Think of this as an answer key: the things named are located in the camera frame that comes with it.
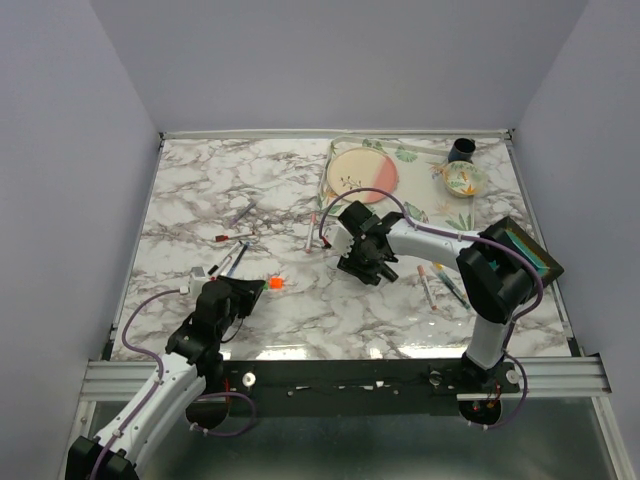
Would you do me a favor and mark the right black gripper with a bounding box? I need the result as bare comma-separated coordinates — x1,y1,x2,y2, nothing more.
336,236,385,285

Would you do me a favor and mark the orange highlighter cap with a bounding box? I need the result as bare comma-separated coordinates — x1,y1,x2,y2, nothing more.
269,277,284,290

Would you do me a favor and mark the pink capped white pen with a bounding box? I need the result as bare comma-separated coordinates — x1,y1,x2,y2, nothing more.
417,265,438,311

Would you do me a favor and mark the teal acrylic marker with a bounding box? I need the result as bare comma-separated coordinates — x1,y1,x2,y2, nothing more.
432,263,471,310

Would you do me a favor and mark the green highlighter black body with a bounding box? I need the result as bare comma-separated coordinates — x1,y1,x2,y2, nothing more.
380,264,398,282

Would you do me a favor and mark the blue pen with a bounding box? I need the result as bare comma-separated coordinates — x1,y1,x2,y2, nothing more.
226,241,251,278

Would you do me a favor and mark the yellow capped marker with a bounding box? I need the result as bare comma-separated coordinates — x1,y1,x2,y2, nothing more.
431,263,456,289

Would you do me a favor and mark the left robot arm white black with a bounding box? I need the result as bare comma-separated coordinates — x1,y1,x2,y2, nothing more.
64,276,265,479

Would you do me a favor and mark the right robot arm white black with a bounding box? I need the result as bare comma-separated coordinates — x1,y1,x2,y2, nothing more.
331,201,563,392

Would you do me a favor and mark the black white pen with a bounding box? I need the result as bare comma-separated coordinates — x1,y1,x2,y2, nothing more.
207,241,243,277

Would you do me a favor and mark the red capped white pen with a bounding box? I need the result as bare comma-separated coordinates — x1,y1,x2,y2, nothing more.
214,231,255,243

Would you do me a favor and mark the pink white pen centre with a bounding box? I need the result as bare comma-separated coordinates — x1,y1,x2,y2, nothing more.
305,212,316,254

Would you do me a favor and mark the purple pen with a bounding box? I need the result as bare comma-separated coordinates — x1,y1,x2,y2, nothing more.
229,201,256,226

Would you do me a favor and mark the floral rectangular tray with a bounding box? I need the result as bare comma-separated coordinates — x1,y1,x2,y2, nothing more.
317,136,475,230

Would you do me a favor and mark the cream and pink plate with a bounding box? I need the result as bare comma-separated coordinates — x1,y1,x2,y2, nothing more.
327,147,399,204

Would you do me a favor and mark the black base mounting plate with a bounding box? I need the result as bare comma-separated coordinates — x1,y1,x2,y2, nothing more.
223,358,520,418

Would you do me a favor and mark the floral ceramic bowl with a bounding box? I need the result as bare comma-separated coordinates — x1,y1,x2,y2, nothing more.
442,161,488,198

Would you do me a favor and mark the dark blue cup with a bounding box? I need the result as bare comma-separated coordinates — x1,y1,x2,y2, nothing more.
447,138,476,163

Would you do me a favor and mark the dark framed teal tray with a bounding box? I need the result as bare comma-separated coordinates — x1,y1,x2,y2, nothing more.
496,217,564,288

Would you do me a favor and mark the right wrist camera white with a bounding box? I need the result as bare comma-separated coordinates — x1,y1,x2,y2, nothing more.
324,225,355,256

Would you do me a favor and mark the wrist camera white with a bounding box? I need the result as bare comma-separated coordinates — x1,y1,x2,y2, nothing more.
179,267,210,299
324,225,355,256

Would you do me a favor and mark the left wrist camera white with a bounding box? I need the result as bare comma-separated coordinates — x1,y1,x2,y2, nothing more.
179,267,210,299

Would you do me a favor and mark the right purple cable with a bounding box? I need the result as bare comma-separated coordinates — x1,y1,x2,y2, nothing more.
319,187,546,436

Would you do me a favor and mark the aluminium front rail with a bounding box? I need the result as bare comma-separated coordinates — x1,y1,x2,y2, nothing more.
80,356,611,402

